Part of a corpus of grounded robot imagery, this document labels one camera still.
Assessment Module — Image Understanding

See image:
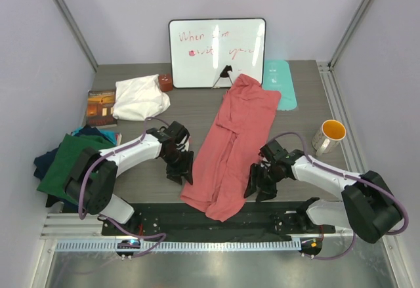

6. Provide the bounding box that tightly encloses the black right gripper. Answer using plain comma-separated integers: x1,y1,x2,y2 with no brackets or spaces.
243,163,282,203

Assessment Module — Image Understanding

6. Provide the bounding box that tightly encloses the green t shirt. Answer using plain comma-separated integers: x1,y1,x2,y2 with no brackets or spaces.
37,134,116,205

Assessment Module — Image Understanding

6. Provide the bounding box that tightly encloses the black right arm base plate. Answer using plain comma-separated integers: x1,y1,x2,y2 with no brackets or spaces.
269,212,336,236

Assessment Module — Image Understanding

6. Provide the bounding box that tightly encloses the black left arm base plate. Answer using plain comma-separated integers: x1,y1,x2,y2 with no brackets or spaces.
101,210,161,236

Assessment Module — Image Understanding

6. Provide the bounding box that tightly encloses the red brown eraser block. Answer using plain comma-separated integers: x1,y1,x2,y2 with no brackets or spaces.
158,74,173,93

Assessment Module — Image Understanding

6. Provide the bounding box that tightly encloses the teal t shirt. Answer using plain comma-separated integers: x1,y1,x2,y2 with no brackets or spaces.
71,125,122,146

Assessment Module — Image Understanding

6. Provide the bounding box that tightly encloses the aluminium right corner post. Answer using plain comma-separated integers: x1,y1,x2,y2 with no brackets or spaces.
328,0,374,70

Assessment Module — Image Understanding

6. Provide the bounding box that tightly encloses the metal wire board stand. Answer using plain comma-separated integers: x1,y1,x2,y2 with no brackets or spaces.
212,65,233,89

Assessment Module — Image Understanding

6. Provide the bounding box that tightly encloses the aluminium corner post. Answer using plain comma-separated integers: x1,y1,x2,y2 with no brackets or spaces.
53,0,98,72
328,0,374,70

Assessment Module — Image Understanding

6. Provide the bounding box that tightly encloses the white mug orange inside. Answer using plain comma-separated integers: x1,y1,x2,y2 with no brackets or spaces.
312,119,347,157

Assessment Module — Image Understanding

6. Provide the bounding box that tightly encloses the aluminium left corner post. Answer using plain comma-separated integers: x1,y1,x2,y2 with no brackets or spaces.
53,0,98,72

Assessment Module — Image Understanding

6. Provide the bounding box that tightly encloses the white perforated cable rail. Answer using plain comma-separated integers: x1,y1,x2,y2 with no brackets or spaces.
55,238,301,253

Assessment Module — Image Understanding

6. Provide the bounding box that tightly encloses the red t shirt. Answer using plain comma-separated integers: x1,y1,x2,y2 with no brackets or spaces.
180,74,281,222

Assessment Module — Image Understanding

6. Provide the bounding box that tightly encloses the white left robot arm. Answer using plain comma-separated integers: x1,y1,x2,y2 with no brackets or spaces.
63,121,194,235

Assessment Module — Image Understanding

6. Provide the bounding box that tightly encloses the white t shirt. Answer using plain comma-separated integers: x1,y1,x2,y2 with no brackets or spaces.
113,74,171,121

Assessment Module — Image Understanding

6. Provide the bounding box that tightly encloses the white dry erase board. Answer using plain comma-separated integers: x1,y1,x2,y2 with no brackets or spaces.
168,18,266,89

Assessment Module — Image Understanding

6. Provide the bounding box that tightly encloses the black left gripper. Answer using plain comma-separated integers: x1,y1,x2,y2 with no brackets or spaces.
161,148,193,184

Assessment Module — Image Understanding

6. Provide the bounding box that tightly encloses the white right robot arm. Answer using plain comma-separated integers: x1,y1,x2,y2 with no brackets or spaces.
244,140,407,243

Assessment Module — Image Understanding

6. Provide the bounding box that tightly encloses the teal cutting board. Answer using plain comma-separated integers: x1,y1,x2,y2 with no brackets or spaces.
262,60,297,111

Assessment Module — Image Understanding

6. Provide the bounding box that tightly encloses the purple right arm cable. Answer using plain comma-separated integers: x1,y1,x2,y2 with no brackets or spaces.
264,132,410,261

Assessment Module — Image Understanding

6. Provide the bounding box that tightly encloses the orange cover book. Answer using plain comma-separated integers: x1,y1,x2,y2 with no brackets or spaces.
85,89,117,128

